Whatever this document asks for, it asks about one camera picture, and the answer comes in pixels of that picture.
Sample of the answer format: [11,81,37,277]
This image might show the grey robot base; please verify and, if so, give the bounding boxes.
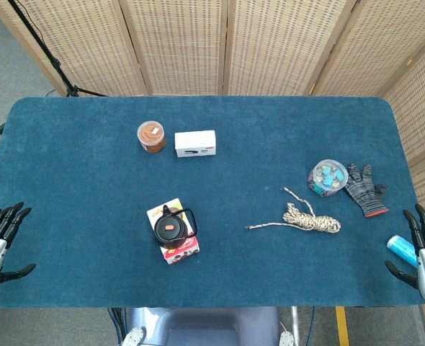
[120,306,295,346]

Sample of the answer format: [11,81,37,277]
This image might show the red white snack box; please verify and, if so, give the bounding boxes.
[146,197,201,266]

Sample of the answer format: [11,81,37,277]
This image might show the white stapler box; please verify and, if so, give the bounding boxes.
[174,130,218,159]

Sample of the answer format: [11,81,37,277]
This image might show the blue white tube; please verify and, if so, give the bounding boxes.
[386,234,419,268]

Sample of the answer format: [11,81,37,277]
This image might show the grey striped knit glove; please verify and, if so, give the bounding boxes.
[344,163,390,218]

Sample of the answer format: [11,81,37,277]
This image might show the clear jar of binder clips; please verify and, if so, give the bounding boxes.
[307,159,349,198]

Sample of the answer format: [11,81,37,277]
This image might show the metal table leg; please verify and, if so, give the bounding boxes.
[290,306,301,346]

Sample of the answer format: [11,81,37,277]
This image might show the blue table carpet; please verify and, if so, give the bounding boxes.
[0,95,425,309]

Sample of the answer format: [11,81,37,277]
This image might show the plastic jar with brown contents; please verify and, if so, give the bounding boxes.
[137,120,167,154]

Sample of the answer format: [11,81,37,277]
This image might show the black tripod stand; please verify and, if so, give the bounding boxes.
[6,0,108,98]

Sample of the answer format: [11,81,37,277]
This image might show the coiled beige speckled rope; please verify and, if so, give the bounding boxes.
[244,186,342,234]

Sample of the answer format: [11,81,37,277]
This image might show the blue cable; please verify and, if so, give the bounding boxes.
[305,306,317,346]

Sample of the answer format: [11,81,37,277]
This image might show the small black kettle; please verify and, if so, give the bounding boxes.
[153,205,198,250]

